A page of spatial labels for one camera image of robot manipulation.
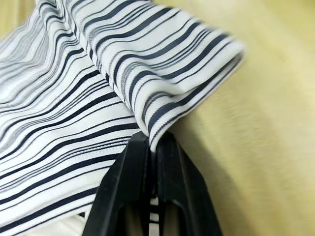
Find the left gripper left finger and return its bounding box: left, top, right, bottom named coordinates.
left=82, top=131, right=151, bottom=236

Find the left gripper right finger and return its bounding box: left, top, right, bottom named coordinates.
left=154, top=132, right=223, bottom=236

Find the striped white and navy T-shirt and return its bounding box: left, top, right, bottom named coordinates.
left=0, top=0, right=248, bottom=236

